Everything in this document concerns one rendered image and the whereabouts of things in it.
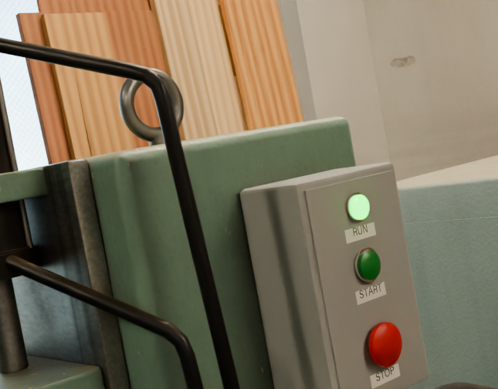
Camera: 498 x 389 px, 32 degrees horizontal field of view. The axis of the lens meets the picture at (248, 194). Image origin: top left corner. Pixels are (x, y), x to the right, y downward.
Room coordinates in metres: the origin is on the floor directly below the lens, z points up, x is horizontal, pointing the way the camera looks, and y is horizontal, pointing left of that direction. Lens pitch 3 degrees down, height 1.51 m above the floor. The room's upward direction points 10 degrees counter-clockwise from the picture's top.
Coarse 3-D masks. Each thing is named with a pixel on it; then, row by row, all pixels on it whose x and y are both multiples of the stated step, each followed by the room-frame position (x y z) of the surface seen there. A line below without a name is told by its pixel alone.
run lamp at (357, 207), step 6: (348, 198) 0.57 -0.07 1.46; (354, 198) 0.57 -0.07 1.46; (360, 198) 0.57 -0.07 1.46; (366, 198) 0.58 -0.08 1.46; (348, 204) 0.57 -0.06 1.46; (354, 204) 0.57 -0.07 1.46; (360, 204) 0.57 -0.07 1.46; (366, 204) 0.58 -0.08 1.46; (348, 210) 0.57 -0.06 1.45; (354, 210) 0.57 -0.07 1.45; (360, 210) 0.57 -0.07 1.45; (366, 210) 0.58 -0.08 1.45; (354, 216) 0.57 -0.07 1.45; (360, 216) 0.57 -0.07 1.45; (366, 216) 0.58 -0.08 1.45
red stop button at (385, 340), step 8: (376, 328) 0.57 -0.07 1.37; (384, 328) 0.57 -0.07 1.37; (392, 328) 0.57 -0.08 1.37; (376, 336) 0.57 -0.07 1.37; (384, 336) 0.57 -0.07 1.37; (392, 336) 0.57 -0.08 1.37; (400, 336) 0.58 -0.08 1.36; (368, 344) 0.57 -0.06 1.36; (376, 344) 0.56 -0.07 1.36; (384, 344) 0.57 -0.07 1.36; (392, 344) 0.57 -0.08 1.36; (400, 344) 0.58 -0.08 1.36; (376, 352) 0.56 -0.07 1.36; (384, 352) 0.57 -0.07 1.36; (392, 352) 0.57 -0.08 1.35; (400, 352) 0.58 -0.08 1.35; (376, 360) 0.56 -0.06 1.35; (384, 360) 0.57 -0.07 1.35; (392, 360) 0.57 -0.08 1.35
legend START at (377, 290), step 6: (384, 282) 0.59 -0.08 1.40; (366, 288) 0.58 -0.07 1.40; (372, 288) 0.58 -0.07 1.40; (378, 288) 0.58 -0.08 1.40; (384, 288) 0.59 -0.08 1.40; (360, 294) 0.57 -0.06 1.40; (366, 294) 0.57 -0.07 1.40; (372, 294) 0.58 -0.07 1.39; (378, 294) 0.58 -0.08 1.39; (384, 294) 0.59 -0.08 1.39; (360, 300) 0.57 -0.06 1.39; (366, 300) 0.57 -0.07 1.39
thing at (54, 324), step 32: (64, 192) 0.56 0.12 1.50; (32, 224) 0.60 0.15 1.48; (64, 224) 0.57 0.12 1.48; (96, 224) 0.56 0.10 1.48; (64, 256) 0.57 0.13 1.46; (96, 256) 0.56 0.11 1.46; (32, 288) 0.62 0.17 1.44; (96, 288) 0.55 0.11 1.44; (32, 320) 0.63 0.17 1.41; (64, 320) 0.59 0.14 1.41; (96, 320) 0.55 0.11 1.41; (32, 352) 0.63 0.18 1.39; (64, 352) 0.59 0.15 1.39; (96, 352) 0.56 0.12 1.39; (128, 384) 0.56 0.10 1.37
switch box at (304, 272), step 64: (256, 192) 0.58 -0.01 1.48; (320, 192) 0.56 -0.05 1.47; (384, 192) 0.60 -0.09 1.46; (256, 256) 0.59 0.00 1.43; (320, 256) 0.55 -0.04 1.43; (384, 256) 0.59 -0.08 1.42; (320, 320) 0.55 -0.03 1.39; (384, 320) 0.58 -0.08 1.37; (320, 384) 0.55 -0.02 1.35; (384, 384) 0.58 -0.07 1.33
